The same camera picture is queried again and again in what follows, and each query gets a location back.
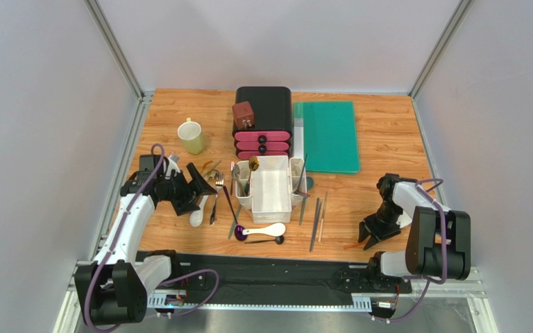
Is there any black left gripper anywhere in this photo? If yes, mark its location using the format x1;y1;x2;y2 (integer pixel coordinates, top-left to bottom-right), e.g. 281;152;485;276
159;163;217;216

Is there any orange chopstick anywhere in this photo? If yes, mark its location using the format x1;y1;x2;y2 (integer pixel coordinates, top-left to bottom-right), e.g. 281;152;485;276
343;242;364;250

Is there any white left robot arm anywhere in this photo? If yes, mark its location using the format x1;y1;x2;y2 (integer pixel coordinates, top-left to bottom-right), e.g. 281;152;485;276
74;154;217;332

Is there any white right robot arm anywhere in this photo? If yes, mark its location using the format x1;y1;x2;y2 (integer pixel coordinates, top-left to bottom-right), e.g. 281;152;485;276
358;173;471;284

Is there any white ceramic spoon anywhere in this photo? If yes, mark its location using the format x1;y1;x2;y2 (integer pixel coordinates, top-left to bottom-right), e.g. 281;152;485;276
189;196;208;228
242;223;287;237

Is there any large silver fork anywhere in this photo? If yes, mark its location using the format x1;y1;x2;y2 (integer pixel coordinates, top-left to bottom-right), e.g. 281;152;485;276
210;171;225;225

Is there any teal plastic knife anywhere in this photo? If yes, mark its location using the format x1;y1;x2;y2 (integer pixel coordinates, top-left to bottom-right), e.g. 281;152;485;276
228;204;242;239

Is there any small silver fork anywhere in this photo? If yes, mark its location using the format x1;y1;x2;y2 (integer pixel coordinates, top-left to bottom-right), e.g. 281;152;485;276
229;161;236;194

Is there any purple metal spoon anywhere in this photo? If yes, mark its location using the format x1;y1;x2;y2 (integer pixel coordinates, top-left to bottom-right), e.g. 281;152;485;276
223;187;247;241

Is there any yellow-green mug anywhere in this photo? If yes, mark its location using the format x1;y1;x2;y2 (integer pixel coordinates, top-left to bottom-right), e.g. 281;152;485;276
177;118;205;155

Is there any gold spoon in caddy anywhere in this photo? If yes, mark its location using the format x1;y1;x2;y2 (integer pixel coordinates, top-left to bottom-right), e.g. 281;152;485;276
245;156;260;194

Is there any teal plastic spoon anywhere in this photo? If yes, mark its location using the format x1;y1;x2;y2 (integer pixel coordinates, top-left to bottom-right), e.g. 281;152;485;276
298;176;314;225

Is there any black small spoon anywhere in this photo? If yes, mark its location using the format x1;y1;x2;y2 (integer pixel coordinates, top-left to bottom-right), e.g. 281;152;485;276
245;235;285;245

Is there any white perforated utensil caddy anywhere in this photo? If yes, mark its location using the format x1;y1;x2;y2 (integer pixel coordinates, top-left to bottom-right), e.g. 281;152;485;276
234;155;307;224

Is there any brown relay block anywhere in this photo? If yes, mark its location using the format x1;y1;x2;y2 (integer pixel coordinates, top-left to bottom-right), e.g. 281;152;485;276
232;101;255;129

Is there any black and pink drawer box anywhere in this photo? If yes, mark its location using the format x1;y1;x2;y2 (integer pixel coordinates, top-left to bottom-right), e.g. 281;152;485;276
232;86;294;160

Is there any teal cutting mat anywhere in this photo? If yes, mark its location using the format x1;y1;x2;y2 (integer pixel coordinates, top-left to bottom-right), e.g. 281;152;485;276
294;101;361;174

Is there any black mounting rail base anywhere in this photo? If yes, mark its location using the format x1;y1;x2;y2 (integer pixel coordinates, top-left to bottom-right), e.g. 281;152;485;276
135;251;413;307

